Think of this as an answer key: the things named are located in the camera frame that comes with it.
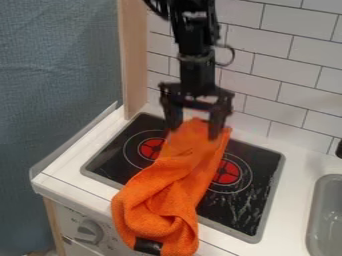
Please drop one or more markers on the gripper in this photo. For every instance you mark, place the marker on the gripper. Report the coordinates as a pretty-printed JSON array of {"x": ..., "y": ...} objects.
[{"x": 197, "y": 80}]

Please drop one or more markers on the orange cloth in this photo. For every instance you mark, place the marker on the orange cloth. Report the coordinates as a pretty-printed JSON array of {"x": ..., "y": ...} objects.
[{"x": 171, "y": 186}]

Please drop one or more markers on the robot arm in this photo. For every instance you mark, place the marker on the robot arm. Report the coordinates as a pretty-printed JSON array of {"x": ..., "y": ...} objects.
[{"x": 192, "y": 23}]

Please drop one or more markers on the toy stove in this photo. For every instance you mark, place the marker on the toy stove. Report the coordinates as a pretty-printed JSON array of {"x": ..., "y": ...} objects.
[{"x": 187, "y": 173}]

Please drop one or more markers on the toy sink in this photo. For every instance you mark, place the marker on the toy sink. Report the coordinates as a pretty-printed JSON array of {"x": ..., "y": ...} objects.
[{"x": 326, "y": 216}]

